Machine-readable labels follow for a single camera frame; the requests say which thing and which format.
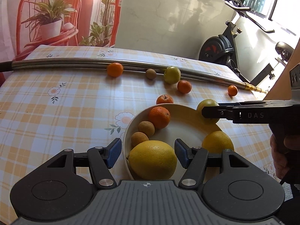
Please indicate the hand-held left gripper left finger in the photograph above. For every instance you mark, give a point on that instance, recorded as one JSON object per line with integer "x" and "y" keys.
{"x": 113, "y": 152}

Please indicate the printed backdrop cloth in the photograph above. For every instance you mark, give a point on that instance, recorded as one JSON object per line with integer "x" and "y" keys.
{"x": 89, "y": 9}

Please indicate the yellow-green citrus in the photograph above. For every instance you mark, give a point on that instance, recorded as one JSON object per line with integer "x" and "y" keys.
{"x": 172, "y": 75}
{"x": 206, "y": 102}

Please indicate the cream round bowl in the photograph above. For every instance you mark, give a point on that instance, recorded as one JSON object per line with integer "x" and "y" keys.
{"x": 187, "y": 126}

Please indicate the large yellow lemon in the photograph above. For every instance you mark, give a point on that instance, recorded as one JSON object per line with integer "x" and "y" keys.
{"x": 152, "y": 159}

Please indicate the brown wooden panel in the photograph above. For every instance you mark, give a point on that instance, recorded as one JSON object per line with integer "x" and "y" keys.
{"x": 281, "y": 82}

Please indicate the black exercise bike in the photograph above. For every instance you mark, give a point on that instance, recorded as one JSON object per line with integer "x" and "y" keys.
{"x": 215, "y": 49}

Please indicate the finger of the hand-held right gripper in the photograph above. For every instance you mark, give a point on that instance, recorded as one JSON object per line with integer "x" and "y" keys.
{"x": 257, "y": 103}
{"x": 215, "y": 112}

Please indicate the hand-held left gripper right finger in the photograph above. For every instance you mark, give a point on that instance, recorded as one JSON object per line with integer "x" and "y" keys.
{"x": 181, "y": 152}

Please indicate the person's right hand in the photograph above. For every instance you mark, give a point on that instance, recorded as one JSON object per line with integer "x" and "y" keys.
{"x": 279, "y": 164}

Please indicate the yellow checked floral tablecloth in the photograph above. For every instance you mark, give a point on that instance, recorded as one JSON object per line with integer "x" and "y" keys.
{"x": 46, "y": 112}

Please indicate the small orange tangerine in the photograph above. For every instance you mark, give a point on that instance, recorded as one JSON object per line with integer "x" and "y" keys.
{"x": 232, "y": 90}

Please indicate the large orange tangerine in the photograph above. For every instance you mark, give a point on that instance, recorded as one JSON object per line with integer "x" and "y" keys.
{"x": 114, "y": 69}

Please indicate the long metal pole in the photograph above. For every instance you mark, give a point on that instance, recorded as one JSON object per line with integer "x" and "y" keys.
{"x": 70, "y": 62}

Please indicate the brown kiwi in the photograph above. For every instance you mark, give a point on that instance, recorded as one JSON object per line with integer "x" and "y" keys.
{"x": 139, "y": 138}
{"x": 151, "y": 74}
{"x": 146, "y": 127}

